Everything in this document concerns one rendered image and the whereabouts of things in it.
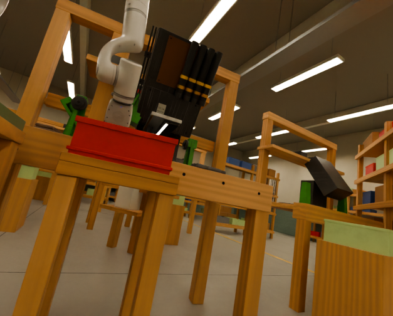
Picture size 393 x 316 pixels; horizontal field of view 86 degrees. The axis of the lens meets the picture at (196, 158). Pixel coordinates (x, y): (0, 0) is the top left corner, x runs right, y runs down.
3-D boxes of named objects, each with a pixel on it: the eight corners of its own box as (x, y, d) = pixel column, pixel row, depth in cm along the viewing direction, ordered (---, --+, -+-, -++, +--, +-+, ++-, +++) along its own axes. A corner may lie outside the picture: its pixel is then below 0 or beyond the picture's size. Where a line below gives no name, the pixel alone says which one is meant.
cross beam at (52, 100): (213, 151, 188) (215, 142, 189) (44, 103, 145) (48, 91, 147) (210, 152, 192) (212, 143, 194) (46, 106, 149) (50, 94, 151)
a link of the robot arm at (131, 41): (108, -6, 77) (96, 74, 74) (150, 15, 85) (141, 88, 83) (103, 9, 84) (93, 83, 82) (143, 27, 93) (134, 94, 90)
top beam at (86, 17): (239, 83, 196) (241, 74, 197) (54, 6, 146) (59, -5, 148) (234, 88, 204) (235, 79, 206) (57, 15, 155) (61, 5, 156)
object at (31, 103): (222, 188, 176) (239, 83, 195) (5, 140, 128) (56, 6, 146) (217, 187, 185) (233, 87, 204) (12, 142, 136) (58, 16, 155)
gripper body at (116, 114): (108, 96, 83) (103, 123, 87) (135, 105, 86) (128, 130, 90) (111, 93, 89) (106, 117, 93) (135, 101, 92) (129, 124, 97)
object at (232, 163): (273, 239, 694) (281, 171, 738) (212, 231, 586) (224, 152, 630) (261, 235, 742) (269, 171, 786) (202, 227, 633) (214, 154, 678)
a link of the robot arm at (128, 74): (112, 93, 81) (136, 99, 86) (120, 57, 76) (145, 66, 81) (110, 87, 87) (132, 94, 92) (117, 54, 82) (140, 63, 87)
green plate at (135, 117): (133, 130, 119) (150, 101, 125) (119, 122, 116) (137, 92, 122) (131, 135, 129) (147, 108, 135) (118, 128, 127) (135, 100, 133)
